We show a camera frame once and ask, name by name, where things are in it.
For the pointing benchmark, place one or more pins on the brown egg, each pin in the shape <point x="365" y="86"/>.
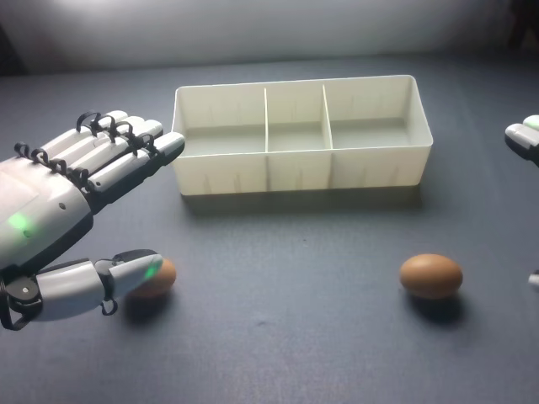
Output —
<point x="430" y="276"/>
<point x="162" y="278"/>

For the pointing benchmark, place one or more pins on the white three-compartment tray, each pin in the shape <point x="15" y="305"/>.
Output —
<point x="295" y="172"/>

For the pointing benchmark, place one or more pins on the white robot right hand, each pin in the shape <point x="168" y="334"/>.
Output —
<point x="524" y="136"/>

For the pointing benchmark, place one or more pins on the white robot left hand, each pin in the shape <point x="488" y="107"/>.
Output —
<point x="42" y="210"/>

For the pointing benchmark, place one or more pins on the grey table cloth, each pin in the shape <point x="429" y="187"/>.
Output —
<point x="269" y="336"/>

